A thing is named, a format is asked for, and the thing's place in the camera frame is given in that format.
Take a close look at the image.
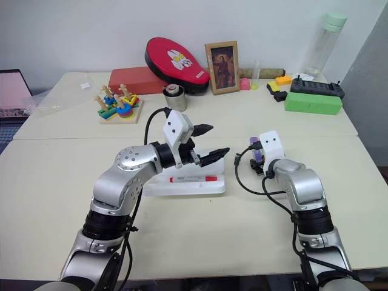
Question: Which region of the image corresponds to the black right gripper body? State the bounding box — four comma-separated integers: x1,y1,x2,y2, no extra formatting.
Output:
249,157,266,178

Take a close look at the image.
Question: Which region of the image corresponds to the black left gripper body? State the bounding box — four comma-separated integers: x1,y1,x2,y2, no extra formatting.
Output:
177,124,202,167

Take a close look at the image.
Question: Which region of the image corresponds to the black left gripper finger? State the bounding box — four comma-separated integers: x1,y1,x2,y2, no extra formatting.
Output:
199,147,230,168
194,123,215,138

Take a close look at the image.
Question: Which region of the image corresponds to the red marker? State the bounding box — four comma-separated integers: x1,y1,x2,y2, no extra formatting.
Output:
169,175,218,184

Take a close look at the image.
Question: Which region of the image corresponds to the red black oval case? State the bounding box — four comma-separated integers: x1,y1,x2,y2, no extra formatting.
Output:
144,36,211,96

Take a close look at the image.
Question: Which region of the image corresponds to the white tray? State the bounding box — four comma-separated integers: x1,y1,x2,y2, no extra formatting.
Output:
142,148,228,198

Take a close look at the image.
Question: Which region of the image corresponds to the round metal tin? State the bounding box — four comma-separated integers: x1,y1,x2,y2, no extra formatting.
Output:
162,84,187,113

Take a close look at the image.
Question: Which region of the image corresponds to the wooden framed portrait picture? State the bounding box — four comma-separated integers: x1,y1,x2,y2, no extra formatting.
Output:
204,40,241,96

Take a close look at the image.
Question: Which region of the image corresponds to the small clear plastic tube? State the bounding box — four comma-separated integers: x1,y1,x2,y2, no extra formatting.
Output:
252,59,263,83

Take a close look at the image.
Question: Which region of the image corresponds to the wooden colourful shape stacking toy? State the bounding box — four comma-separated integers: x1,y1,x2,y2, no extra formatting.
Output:
96,84,145,125

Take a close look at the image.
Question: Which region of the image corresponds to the green foam brick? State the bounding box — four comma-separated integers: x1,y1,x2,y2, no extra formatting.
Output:
284,91,344,116

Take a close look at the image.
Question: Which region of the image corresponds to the red foam brick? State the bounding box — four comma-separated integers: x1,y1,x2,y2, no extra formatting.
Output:
108,67,168,96

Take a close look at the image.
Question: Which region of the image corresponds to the brown wooden rod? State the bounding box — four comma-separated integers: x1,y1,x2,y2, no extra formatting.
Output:
238,67,287,78

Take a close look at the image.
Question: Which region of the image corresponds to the black remote controller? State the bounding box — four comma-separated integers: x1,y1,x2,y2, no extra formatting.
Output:
290,75,346,100

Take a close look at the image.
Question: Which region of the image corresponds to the grey partition panel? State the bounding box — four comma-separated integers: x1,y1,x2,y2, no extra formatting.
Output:
340,0,388,186

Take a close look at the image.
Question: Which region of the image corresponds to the clear bottle with green cap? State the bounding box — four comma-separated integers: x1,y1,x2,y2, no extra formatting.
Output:
304,11,348,77

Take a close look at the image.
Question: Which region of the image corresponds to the clear plastic bag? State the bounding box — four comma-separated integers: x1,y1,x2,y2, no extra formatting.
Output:
22,73,101,118

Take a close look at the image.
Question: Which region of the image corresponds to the grey rounded shape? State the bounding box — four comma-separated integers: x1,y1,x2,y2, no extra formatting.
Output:
320,276,388,291
32,280,98,291

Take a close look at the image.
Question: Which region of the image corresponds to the laptop with pink screen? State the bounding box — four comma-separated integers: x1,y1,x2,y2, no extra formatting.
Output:
0,69,33,118

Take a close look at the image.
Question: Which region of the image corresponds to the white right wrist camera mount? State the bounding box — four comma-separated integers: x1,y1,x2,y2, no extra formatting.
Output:
258,130,286,177

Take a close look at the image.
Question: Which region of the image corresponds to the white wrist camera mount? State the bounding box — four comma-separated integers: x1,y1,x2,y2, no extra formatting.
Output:
258,130,286,177
162,110,195,169

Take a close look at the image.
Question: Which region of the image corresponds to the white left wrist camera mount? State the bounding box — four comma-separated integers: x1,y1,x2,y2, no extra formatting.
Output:
162,110,195,169

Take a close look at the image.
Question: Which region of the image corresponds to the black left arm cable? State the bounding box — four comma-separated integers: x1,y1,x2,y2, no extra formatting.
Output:
119,107,170,291

